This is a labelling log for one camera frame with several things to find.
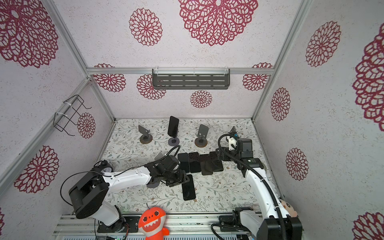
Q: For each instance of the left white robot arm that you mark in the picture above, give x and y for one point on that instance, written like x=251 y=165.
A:
x=88 y=195

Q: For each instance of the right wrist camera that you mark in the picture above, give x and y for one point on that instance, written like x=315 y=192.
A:
x=232 y=141

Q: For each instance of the grey round stand back left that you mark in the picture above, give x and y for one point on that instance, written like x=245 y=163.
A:
x=173 y=141

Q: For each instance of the black wire wall rack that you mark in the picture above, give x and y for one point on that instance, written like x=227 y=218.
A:
x=63 y=119

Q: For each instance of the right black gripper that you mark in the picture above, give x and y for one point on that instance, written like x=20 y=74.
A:
x=224 y=152

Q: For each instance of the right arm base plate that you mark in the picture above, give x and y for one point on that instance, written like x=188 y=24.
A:
x=228 y=223

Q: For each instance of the black stand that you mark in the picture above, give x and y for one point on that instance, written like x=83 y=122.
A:
x=233 y=131

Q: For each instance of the phone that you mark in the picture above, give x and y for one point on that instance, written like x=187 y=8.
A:
x=173 y=127
x=206 y=164
x=216 y=164
x=188 y=189
x=184 y=162
x=194 y=163

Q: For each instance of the wooden round stand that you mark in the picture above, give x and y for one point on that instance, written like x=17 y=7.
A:
x=201 y=140
x=146 y=137

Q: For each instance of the small black alarm clock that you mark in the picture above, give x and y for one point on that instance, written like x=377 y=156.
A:
x=104 y=166

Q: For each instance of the grey round stand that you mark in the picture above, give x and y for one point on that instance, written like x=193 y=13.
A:
x=153 y=185
x=173 y=141

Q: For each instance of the boy doll plush toy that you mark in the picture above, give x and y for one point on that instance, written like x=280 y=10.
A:
x=289 y=208

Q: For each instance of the grey wall shelf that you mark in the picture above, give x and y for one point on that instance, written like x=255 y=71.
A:
x=191 y=79

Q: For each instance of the white phone stand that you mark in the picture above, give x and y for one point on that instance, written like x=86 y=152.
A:
x=159 y=156

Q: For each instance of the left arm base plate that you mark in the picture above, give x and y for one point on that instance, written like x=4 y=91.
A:
x=129 y=224

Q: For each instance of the grey round stand front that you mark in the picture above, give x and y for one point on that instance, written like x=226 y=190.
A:
x=153 y=185

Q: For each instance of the red shark plush toy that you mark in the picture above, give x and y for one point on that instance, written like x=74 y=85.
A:
x=151 y=224

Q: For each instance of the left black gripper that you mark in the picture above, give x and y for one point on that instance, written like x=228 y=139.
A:
x=181 y=178

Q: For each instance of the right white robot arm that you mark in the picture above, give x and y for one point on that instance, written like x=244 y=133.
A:
x=274 y=222

